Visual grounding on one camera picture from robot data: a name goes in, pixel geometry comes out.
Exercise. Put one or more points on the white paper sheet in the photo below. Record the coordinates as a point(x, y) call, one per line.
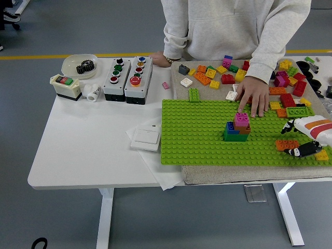
point(160, 171)

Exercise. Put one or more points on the large red brick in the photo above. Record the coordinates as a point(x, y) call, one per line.
point(288, 100)

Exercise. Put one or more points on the white table leg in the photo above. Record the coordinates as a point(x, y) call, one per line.
point(288, 215)
point(105, 220)

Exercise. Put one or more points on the black gear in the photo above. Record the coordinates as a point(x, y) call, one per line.
point(81, 70)
point(88, 65)

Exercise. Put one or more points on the white plastic bowl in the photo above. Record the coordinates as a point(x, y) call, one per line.
point(70, 64)

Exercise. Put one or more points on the black roller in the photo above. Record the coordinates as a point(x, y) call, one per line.
point(316, 84)
point(308, 75)
point(319, 92)

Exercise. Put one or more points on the brown brick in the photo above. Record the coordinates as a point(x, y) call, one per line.
point(246, 129)

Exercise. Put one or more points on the beige red-green switch box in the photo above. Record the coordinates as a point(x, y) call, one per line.
point(64, 88)

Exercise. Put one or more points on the black box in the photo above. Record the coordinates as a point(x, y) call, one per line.
point(329, 92)

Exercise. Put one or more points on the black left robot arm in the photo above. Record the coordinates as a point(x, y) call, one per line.
point(39, 239)

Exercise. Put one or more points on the magenta two-by-two brick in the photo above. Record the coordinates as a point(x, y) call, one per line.
point(241, 120)

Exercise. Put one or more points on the person's left forearm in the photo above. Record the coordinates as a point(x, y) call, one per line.
point(267, 59)

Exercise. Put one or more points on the yellow two-by-two brick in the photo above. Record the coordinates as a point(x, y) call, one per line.
point(210, 73)
point(214, 84)
point(321, 155)

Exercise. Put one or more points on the dark grey slope brick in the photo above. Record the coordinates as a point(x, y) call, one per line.
point(184, 70)
point(273, 75)

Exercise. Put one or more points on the small yellow brick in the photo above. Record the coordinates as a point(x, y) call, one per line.
point(192, 72)

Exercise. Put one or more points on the white wall switch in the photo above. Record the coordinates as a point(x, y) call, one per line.
point(145, 140)

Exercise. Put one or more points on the metal floor plate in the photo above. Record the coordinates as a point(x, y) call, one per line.
point(255, 193)

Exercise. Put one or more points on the person's right hand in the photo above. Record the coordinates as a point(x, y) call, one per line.
point(160, 59)

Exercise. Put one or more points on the white pipe tee fitting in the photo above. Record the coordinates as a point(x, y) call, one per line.
point(92, 92)

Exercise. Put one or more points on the small pink brick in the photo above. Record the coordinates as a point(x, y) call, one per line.
point(166, 85)

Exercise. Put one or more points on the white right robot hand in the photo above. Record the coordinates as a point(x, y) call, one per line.
point(316, 129)

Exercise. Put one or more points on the white furniture foot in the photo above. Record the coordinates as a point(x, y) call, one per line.
point(22, 6)

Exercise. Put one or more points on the red two-by-four brick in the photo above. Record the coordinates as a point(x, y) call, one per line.
point(300, 88)

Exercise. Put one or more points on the grey emergency-stop control box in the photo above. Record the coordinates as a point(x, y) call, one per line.
point(137, 88)

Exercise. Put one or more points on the person's left hand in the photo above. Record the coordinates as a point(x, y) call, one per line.
point(255, 93)

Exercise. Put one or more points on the grey four-button control box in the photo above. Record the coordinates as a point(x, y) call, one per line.
point(115, 83)

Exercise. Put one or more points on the clear plastic bag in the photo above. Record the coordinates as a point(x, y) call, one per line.
point(327, 103)

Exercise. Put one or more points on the yellow curved brick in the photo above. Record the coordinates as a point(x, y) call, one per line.
point(240, 75)

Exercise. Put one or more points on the green studded baseplate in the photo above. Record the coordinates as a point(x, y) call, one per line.
point(194, 153)

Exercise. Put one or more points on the white square tile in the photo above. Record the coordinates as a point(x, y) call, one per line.
point(230, 95)
point(187, 82)
point(235, 86)

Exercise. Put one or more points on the small grey part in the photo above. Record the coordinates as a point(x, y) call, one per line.
point(314, 68)

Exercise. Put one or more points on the person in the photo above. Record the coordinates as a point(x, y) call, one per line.
point(233, 26)

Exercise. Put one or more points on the black brick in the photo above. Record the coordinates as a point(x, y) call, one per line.
point(301, 105)

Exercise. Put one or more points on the person's right forearm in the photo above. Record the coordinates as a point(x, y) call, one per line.
point(176, 44)

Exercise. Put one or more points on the orange two-by-two brick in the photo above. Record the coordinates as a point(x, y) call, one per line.
point(201, 69)

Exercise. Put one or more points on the black sneaker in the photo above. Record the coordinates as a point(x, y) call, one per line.
point(11, 15)

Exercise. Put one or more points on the dark green brick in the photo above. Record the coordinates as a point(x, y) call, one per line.
point(234, 137)

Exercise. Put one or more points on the green two-by-three plate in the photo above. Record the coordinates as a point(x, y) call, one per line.
point(194, 95)

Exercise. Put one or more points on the green flat plate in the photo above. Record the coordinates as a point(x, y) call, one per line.
point(210, 67)

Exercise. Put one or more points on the green two-by-four brick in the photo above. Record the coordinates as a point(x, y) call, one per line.
point(299, 112)

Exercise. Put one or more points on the small blue brick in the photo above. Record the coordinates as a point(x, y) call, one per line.
point(228, 57)

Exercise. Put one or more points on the grey-brown mat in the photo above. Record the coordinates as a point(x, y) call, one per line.
point(233, 175)

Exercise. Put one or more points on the small green part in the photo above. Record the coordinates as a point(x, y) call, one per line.
point(309, 59)

